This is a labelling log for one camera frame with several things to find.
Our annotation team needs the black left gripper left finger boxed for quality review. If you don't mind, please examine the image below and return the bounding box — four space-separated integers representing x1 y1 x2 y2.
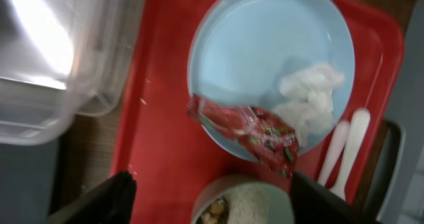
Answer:
48 171 136 224

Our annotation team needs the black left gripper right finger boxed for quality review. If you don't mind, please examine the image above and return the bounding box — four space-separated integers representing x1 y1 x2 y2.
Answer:
290 172 380 224

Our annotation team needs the food scraps and rice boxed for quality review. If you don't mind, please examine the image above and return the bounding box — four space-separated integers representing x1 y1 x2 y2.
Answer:
195 185 269 224

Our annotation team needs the green bowl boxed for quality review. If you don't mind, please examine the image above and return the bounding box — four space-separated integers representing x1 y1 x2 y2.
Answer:
191 175 295 223

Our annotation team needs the white plastic fork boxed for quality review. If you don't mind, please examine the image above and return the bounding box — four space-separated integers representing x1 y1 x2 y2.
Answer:
317 121 350 186

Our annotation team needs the red snack wrapper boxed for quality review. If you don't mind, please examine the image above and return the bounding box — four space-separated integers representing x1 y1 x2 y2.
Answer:
187 94 299 177

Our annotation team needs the white plastic spoon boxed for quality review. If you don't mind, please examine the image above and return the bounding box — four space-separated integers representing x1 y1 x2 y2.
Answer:
330 108 370 201

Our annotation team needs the white tissue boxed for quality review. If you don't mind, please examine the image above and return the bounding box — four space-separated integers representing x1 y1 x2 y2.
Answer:
272 62 345 147

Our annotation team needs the light blue plate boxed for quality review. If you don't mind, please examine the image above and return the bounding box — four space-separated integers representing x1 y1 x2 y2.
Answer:
187 0 356 163

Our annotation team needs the black food waste tray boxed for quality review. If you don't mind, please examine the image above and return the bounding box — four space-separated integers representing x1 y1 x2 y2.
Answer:
1 140 59 224

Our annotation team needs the grey dishwasher rack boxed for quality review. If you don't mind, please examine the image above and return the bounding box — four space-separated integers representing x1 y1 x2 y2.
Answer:
364 0 423 223

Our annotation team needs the clear plastic waste bin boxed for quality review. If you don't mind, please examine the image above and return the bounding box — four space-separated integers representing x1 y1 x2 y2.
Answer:
1 0 145 146

